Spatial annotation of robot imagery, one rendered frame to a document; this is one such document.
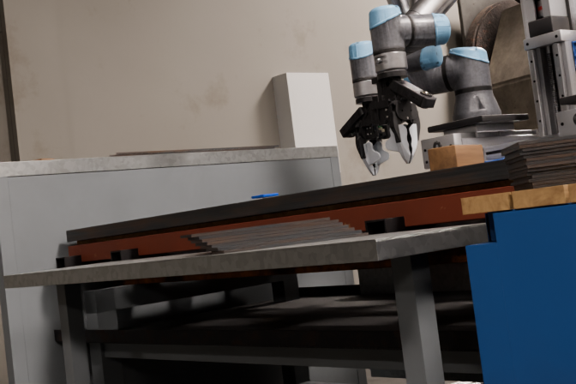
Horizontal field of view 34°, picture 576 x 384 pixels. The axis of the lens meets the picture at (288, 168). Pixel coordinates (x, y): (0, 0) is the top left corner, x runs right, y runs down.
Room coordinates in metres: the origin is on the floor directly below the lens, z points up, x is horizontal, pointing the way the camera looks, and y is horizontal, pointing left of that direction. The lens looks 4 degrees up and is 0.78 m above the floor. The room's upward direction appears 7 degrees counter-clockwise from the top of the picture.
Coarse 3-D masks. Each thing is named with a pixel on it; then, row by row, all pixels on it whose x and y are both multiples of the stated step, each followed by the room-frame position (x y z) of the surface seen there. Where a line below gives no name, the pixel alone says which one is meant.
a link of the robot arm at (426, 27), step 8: (408, 16) 2.15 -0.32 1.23; (416, 16) 2.16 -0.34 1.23; (424, 16) 2.16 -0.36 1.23; (432, 16) 2.17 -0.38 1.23; (440, 16) 2.18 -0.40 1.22; (416, 24) 2.15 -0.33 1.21; (424, 24) 2.15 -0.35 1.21; (432, 24) 2.16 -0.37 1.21; (440, 24) 2.17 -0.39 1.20; (448, 24) 2.18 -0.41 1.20; (416, 32) 2.15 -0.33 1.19; (424, 32) 2.15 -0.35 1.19; (432, 32) 2.16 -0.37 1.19; (440, 32) 2.17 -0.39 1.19; (448, 32) 2.18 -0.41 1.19; (416, 40) 2.16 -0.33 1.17; (424, 40) 2.17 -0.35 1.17; (432, 40) 2.18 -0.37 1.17; (440, 40) 2.18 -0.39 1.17; (408, 48) 2.24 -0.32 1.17; (416, 48) 2.22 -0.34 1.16
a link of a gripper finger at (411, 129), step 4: (404, 124) 2.17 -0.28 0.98; (412, 124) 2.15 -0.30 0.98; (416, 124) 2.16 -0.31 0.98; (408, 128) 2.15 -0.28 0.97; (412, 128) 2.15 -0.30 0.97; (416, 128) 2.16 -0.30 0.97; (408, 132) 2.14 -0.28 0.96; (412, 132) 2.15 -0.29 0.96; (416, 132) 2.16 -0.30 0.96; (408, 136) 2.15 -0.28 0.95; (412, 136) 2.15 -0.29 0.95; (416, 136) 2.16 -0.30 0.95; (408, 140) 2.15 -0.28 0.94; (412, 140) 2.15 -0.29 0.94; (416, 140) 2.15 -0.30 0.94; (412, 144) 2.15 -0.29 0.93; (416, 144) 2.15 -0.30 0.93; (412, 148) 2.14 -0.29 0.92; (416, 148) 2.16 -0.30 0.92; (412, 152) 2.14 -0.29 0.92; (412, 156) 2.14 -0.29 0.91
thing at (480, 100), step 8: (464, 88) 2.88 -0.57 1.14; (472, 88) 2.87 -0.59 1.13; (480, 88) 2.87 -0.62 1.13; (488, 88) 2.88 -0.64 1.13; (456, 96) 2.92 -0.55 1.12; (464, 96) 2.89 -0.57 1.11; (472, 96) 2.87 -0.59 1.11; (480, 96) 2.87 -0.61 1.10; (488, 96) 2.88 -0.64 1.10; (456, 104) 2.91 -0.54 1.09; (464, 104) 2.88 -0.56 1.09; (472, 104) 2.86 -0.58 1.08; (480, 104) 2.86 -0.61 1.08; (488, 104) 2.86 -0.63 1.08; (496, 104) 2.89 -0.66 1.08; (456, 112) 2.90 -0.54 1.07; (464, 112) 2.87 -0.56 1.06; (472, 112) 2.86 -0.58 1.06; (480, 112) 2.85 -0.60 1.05; (488, 112) 2.86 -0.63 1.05; (496, 112) 2.87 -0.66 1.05; (456, 120) 2.90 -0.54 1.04
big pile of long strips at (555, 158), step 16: (528, 144) 1.16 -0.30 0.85; (544, 144) 1.16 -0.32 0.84; (560, 144) 1.16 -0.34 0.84; (512, 160) 1.25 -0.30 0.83; (528, 160) 1.17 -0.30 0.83; (544, 160) 1.16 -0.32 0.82; (560, 160) 1.16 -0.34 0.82; (512, 176) 1.28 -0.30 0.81; (528, 176) 1.20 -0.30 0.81; (544, 176) 1.17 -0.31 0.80; (560, 176) 1.17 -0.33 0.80
